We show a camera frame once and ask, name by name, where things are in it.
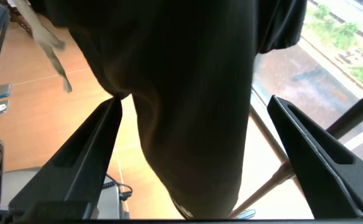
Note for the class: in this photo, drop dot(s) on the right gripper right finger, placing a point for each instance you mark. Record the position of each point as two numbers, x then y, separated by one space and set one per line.
324 186

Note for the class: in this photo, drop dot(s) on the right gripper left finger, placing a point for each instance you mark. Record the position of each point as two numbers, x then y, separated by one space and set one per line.
85 174

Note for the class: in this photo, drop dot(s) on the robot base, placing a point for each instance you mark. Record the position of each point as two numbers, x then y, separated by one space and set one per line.
16 183

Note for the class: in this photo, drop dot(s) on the window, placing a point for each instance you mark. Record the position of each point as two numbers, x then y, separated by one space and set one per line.
309 77

